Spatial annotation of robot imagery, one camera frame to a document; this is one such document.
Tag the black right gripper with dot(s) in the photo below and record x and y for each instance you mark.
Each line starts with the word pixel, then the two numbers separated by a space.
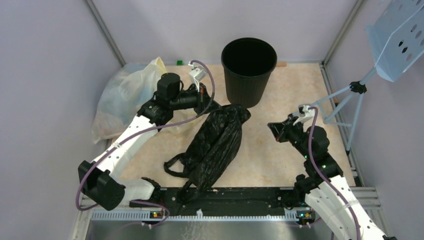
pixel 280 130

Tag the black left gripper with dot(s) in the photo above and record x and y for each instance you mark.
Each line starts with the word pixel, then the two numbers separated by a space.
pixel 203 99

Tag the black plastic trash bag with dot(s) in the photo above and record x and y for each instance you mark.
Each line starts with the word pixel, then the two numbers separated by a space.
pixel 211 151

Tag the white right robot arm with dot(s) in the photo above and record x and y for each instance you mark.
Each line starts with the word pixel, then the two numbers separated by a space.
pixel 324 188

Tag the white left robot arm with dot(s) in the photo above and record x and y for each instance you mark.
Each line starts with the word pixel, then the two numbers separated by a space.
pixel 171 105

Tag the black plastic trash bin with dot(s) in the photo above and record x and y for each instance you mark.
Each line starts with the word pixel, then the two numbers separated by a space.
pixel 247 65

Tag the small wooden block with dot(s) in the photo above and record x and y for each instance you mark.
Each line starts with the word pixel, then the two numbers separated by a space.
pixel 281 64

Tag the light blue tripod stand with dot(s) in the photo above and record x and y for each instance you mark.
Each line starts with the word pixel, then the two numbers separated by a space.
pixel 355 88

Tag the translucent yellow plastic bag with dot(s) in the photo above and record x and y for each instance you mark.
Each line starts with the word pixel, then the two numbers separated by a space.
pixel 124 94

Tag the perforated light blue panel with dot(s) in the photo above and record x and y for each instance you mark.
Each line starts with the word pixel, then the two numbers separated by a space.
pixel 396 36

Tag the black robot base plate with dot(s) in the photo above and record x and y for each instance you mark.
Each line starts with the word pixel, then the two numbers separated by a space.
pixel 229 201

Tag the white slotted cable duct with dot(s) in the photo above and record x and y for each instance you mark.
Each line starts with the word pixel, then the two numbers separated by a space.
pixel 153 216

